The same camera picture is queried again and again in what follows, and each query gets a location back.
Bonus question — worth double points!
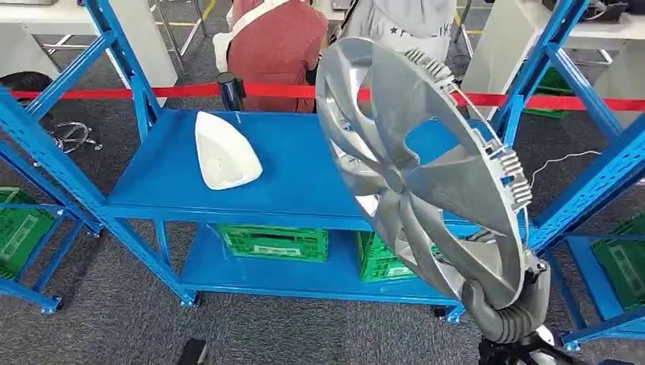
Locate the white table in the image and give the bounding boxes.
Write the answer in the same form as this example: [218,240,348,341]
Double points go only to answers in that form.
[0,0,178,108]
[461,0,645,127]

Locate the chrome chair base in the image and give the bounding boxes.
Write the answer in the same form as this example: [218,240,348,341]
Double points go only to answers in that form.
[32,120,103,167]

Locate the chrome metal frame legs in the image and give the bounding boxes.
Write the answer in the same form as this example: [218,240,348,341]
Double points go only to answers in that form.
[43,0,211,57]

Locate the black tyre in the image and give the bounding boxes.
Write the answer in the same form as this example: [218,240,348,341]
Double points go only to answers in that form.
[0,71,55,120]

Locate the red barrier tape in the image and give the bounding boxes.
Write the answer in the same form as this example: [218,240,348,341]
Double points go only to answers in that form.
[10,83,645,113]

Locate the black flat floor object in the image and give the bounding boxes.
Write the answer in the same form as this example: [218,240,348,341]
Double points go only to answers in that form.
[176,338,209,365]

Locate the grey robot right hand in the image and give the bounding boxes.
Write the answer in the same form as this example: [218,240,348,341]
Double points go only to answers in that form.
[461,254,553,329]

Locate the white floor cable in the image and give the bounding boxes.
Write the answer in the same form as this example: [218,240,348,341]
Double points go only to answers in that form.
[529,150,603,189]

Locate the white triangular plastic cover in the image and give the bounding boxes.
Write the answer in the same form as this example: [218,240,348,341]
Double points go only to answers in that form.
[194,110,263,192]

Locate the blue metal shelf rack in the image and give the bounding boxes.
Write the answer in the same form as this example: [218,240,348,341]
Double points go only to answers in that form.
[0,0,645,325]

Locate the blue rack with low shelf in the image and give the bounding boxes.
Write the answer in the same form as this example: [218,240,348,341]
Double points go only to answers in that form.
[546,232,645,351]

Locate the green plastic crate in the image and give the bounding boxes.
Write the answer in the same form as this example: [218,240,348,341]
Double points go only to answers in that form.
[592,211,645,311]
[356,230,443,284]
[523,68,576,120]
[216,224,329,263]
[0,187,56,281]

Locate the blue rack with low beams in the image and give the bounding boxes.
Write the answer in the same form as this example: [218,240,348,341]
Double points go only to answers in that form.
[0,201,102,316]

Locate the black device on table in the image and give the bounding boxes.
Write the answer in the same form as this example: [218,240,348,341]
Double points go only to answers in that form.
[542,0,629,24]

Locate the black stanchion post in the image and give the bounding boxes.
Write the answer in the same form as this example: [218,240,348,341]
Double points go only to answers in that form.
[216,71,246,112]

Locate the person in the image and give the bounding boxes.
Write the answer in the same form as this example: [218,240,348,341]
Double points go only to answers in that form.
[333,0,458,65]
[227,0,329,114]

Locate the silver wheel hubcap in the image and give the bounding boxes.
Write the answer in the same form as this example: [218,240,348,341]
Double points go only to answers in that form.
[315,36,534,311]

